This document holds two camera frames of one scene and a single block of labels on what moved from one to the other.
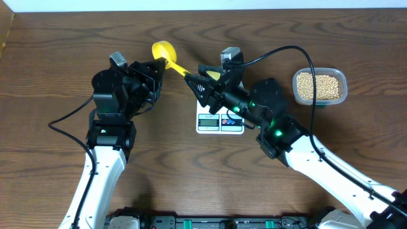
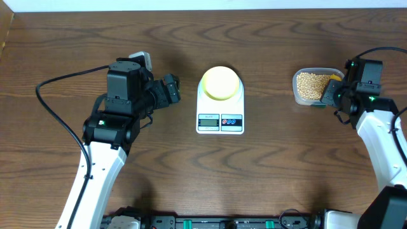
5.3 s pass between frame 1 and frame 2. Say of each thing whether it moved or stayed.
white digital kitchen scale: stayed
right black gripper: moved
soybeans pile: stayed
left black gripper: moved
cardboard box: stayed
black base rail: stayed
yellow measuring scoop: moved
